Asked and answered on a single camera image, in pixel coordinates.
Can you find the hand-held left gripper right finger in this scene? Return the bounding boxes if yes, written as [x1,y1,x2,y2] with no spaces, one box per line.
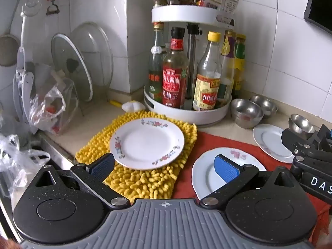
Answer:
[199,154,303,209]

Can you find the large floral white plate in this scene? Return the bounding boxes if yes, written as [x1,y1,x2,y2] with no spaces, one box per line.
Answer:
[109,117,185,170]

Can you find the white plastic hanging spoon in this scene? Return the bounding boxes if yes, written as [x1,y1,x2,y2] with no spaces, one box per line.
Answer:
[19,0,42,50]

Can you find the red label soy sauce bottle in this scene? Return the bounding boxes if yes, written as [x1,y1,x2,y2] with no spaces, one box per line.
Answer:
[162,27,189,109]

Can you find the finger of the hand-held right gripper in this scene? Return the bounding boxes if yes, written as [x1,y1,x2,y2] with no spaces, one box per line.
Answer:
[315,124,332,149]
[281,128,332,165]

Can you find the clear plastic bag red contents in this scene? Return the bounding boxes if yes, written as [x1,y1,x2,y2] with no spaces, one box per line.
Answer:
[29,78,78,135]

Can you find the black peeler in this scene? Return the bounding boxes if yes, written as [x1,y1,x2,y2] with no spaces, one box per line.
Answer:
[46,0,60,16]

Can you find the white rimmed glass lid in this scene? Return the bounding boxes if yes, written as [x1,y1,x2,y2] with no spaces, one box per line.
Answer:
[50,33,93,102]

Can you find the red cloth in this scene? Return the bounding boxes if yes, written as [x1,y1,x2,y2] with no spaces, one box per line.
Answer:
[172,131,332,244]

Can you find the white two-tier turntable rack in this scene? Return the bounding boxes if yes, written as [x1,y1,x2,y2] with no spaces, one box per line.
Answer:
[143,4,235,127]

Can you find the black range hood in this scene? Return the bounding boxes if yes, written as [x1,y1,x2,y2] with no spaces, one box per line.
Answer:
[303,0,332,35]

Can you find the steel bowl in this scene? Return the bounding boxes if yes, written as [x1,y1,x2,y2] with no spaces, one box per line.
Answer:
[230,99,264,129]
[288,114,315,139]
[249,95,278,118]

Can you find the crumpled clear plastic bag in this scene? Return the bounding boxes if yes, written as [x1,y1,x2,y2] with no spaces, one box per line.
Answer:
[0,132,51,198]

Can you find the large glass pot lid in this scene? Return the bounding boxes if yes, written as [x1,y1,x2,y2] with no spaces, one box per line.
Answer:
[70,22,114,90]

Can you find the small white yellow object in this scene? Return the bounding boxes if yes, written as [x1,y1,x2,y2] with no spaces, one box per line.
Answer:
[121,101,146,112]

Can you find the yellow cap vinegar bottle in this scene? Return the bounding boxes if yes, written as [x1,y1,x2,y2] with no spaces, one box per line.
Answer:
[192,31,223,111]

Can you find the green yellow label bottle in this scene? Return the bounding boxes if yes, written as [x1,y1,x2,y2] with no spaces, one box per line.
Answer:
[232,34,247,98]

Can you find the small floral white plate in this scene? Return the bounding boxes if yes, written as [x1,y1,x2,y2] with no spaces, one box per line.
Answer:
[253,124,296,164]

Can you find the purple label clear bottle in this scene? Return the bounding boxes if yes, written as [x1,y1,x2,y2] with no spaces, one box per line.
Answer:
[216,30,236,101]

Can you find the green label glass bottle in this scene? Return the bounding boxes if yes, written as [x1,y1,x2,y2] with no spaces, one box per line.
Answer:
[148,22,168,103]

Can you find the white plate pink flower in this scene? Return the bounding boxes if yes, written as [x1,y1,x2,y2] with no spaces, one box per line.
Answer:
[191,147,267,200]

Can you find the white plastic utensil holder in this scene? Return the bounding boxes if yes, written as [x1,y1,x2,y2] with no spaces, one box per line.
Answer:
[13,45,35,133]

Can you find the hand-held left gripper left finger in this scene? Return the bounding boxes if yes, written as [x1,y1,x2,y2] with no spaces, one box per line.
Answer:
[27,153,131,210]

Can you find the yellow chenille mat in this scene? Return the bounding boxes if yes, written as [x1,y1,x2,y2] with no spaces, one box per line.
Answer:
[75,110,198,204]

